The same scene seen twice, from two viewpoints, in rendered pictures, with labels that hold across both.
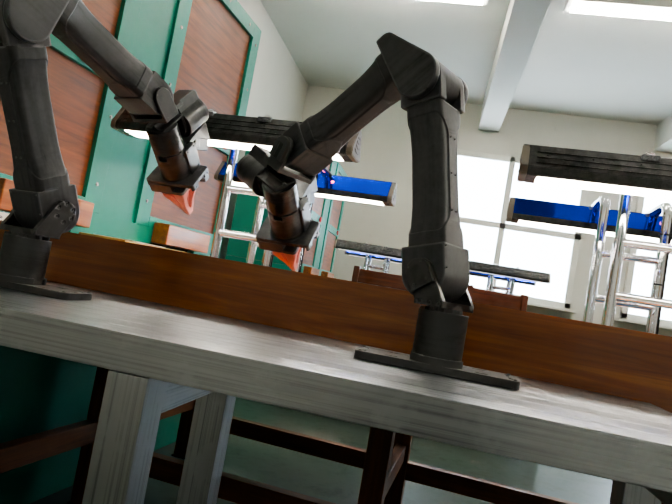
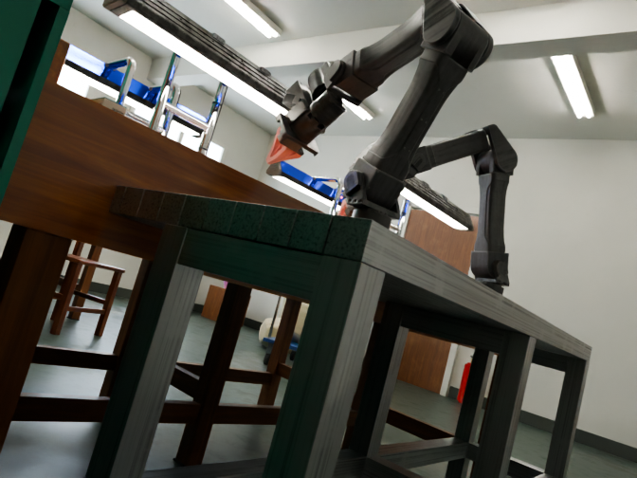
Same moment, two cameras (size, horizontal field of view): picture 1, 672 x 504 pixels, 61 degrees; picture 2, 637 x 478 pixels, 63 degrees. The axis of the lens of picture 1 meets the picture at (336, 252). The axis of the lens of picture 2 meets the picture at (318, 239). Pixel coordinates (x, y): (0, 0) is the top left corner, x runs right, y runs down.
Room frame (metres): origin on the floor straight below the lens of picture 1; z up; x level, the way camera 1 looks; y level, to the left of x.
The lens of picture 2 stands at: (0.50, 1.19, 0.58)
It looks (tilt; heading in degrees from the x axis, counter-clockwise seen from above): 7 degrees up; 298
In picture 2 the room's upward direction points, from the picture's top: 16 degrees clockwise
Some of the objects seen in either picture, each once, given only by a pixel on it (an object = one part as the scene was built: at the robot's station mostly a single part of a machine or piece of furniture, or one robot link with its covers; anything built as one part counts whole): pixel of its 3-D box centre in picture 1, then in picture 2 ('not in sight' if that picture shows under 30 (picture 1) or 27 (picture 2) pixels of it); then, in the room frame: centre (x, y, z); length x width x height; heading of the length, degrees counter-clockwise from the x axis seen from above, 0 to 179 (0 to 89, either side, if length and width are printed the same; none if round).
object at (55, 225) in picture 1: (37, 218); (372, 195); (0.83, 0.44, 0.77); 0.09 x 0.06 x 0.06; 62
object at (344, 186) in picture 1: (304, 182); (126, 87); (1.87, 0.15, 1.08); 0.62 x 0.08 x 0.07; 75
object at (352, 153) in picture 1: (233, 130); (235, 66); (1.33, 0.29, 1.08); 0.62 x 0.08 x 0.07; 75
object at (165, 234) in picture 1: (182, 238); not in sight; (2.05, 0.55, 0.83); 0.30 x 0.06 x 0.07; 165
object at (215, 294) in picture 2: not in sight; (227, 299); (4.84, -4.75, 0.32); 0.42 x 0.42 x 0.63; 80
